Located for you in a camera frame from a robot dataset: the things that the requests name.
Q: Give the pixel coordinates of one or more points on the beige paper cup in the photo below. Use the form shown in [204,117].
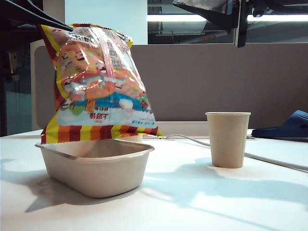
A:
[227,142]
[134,139]

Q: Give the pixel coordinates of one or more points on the grey desk divider panel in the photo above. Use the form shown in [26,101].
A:
[216,79]

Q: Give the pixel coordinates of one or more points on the prawn crackers snack bag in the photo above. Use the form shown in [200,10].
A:
[101,84]

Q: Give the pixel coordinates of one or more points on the red LED sign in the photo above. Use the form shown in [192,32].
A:
[207,37]

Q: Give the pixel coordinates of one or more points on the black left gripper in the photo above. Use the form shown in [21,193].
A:
[14,14]

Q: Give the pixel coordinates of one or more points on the beige round column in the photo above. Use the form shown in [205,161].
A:
[54,12]

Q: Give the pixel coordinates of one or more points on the beige paper pulp box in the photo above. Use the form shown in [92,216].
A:
[96,175]

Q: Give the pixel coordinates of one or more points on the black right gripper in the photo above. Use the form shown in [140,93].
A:
[258,7]

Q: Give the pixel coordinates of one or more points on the dark glass partition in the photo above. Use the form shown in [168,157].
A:
[19,108]

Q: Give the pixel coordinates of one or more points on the dark blue slipper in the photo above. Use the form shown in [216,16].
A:
[288,130]

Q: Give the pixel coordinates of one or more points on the fluorescent ceiling light strip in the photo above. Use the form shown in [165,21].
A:
[163,18]

